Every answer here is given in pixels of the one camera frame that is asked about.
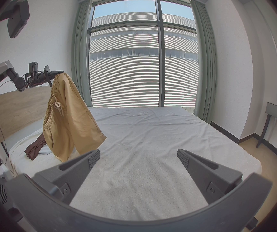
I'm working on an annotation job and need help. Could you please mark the window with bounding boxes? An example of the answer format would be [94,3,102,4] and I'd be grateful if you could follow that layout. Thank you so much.
[88,0,199,108]

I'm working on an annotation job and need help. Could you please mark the bed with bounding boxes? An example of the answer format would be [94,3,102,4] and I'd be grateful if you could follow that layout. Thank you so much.
[0,85,262,222]

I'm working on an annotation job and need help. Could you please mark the brown garment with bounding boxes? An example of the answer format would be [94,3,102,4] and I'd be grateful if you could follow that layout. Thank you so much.
[24,133,48,161]

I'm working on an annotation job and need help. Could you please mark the tan shorts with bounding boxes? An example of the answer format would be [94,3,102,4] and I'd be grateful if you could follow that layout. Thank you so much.
[43,72,107,162]

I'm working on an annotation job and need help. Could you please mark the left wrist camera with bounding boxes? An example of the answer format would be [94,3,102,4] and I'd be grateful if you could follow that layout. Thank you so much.
[25,62,39,78]

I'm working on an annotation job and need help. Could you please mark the grey-green curtain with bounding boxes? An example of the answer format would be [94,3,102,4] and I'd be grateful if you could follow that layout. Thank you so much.
[71,0,93,108]
[189,0,217,125]

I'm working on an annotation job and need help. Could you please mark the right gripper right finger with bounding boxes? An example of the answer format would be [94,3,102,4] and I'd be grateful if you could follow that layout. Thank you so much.
[177,149,243,206]

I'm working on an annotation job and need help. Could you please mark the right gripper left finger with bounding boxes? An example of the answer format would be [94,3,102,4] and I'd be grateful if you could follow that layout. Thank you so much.
[33,149,101,205]

